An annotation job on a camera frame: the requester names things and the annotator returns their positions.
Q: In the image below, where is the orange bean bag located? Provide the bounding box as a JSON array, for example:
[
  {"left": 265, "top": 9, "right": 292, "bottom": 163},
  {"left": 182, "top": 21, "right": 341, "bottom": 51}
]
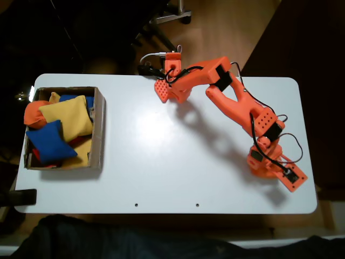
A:
[
  {"left": 249, "top": 161, "right": 281, "bottom": 180},
  {"left": 23, "top": 100, "right": 51, "bottom": 128}
]

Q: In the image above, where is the cardboard box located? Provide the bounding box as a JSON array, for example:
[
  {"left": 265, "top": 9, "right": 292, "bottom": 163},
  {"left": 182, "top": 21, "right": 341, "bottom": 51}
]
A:
[{"left": 23, "top": 86, "right": 106, "bottom": 171}]

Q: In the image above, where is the large yellow bean bag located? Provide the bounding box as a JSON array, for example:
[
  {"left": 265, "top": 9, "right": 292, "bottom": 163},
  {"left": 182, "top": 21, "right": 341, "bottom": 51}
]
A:
[{"left": 39, "top": 94, "right": 94, "bottom": 143}]

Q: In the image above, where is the large blue bean bag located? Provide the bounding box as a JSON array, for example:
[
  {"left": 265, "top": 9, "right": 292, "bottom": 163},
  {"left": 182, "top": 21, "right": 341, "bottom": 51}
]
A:
[{"left": 26, "top": 120, "right": 78, "bottom": 165}]

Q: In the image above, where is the red bean bag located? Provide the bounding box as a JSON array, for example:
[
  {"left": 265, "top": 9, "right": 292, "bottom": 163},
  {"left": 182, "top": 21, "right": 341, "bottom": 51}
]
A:
[{"left": 31, "top": 147, "right": 61, "bottom": 168}]

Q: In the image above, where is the black table clamp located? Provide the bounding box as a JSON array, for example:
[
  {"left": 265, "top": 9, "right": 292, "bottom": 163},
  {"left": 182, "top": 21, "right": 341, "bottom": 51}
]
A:
[
  {"left": 137, "top": 62, "right": 165, "bottom": 80},
  {"left": 0, "top": 188, "right": 37, "bottom": 207}
]

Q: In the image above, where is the metal rolling stand base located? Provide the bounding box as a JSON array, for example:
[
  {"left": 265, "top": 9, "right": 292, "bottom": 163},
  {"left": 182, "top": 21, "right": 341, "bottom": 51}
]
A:
[{"left": 149, "top": 0, "right": 192, "bottom": 25}]

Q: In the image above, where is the person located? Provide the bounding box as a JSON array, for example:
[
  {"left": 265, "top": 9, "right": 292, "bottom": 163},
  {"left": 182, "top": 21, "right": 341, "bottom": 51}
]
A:
[{"left": 10, "top": 214, "right": 345, "bottom": 259}]

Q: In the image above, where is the brown round object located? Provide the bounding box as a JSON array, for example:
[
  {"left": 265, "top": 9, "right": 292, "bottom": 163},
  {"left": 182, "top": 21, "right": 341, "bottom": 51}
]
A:
[{"left": 86, "top": 53, "right": 117, "bottom": 74}]

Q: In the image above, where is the orange camera mount plate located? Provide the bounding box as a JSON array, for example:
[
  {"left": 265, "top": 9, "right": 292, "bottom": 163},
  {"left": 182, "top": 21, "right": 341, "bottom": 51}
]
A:
[{"left": 273, "top": 155, "right": 309, "bottom": 193}]

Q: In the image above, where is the black camera cable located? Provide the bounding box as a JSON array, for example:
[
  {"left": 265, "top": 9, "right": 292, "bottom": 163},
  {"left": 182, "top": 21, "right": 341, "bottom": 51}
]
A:
[{"left": 164, "top": 66, "right": 291, "bottom": 173}]

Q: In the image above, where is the white usb cable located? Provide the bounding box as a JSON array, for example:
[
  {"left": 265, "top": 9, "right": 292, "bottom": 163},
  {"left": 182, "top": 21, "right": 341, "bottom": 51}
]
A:
[{"left": 140, "top": 51, "right": 167, "bottom": 65}]

